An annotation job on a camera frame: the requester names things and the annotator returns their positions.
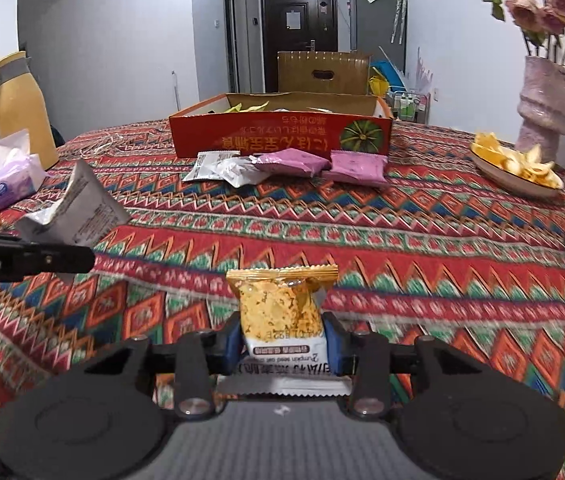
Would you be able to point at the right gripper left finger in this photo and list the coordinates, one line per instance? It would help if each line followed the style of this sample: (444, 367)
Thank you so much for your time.
(200, 356)

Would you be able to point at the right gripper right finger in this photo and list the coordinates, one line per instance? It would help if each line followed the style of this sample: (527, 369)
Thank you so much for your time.
(364, 358)

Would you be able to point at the gold yellow snack packet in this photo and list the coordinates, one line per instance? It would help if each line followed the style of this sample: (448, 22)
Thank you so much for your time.
(285, 340)

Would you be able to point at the white snack packet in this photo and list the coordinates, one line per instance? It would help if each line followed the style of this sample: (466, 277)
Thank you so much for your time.
(83, 216)
(227, 166)

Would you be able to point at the pink snack packet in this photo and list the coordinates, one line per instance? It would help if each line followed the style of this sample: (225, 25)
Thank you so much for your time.
(292, 162)
(357, 168)

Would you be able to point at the tissue pack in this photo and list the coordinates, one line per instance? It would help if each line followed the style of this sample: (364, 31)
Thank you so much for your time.
(21, 171)

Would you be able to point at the colourful patterned tablecloth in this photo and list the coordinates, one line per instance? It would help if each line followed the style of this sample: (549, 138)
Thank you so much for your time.
(439, 251)

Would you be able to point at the yellow thermos jug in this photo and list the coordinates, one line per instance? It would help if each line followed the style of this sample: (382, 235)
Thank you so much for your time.
(23, 107)

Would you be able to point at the orange cardboard snack box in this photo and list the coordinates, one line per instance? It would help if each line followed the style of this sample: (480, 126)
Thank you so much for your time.
(316, 123)

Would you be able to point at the plate of orange peels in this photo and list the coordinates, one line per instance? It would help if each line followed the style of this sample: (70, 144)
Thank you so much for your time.
(521, 173)

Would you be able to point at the green yellow snack packet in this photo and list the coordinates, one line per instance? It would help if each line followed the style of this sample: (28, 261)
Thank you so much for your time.
(240, 108)

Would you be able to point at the metal storage rack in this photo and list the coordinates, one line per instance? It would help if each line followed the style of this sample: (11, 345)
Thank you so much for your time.
(409, 106)

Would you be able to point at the brown wooden chair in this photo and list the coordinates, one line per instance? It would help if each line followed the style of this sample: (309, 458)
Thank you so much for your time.
(323, 72)

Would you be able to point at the pink textured vase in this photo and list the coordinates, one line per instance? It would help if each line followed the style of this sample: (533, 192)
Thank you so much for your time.
(542, 107)

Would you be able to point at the grey refrigerator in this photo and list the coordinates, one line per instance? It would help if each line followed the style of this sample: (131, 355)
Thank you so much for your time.
(378, 28)

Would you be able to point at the dark entrance door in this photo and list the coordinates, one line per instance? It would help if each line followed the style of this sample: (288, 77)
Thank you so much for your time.
(296, 25)

